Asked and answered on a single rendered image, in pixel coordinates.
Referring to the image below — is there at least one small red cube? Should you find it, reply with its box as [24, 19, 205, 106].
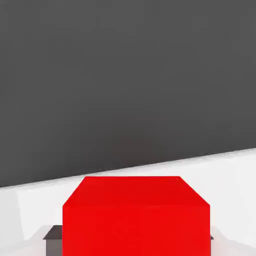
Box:
[62, 175, 211, 256]

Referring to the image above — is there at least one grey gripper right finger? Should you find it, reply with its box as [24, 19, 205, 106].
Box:
[209, 225, 256, 256]

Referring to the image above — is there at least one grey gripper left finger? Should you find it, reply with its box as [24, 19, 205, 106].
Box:
[23, 224, 64, 256]

